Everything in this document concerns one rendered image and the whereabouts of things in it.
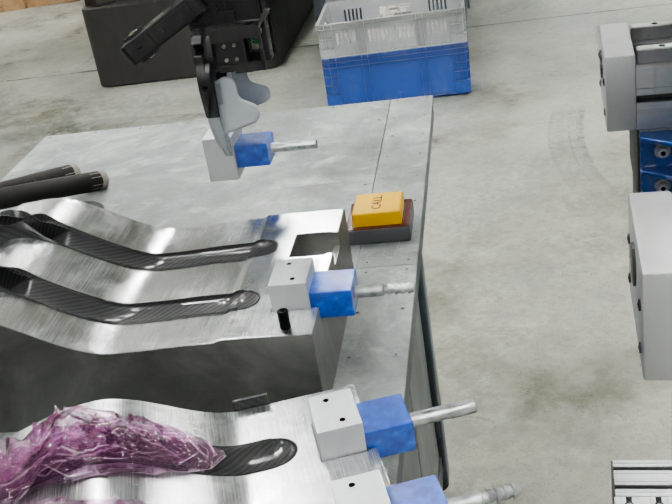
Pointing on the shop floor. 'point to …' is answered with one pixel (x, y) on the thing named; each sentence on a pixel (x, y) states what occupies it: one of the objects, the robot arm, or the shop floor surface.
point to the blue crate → (398, 74)
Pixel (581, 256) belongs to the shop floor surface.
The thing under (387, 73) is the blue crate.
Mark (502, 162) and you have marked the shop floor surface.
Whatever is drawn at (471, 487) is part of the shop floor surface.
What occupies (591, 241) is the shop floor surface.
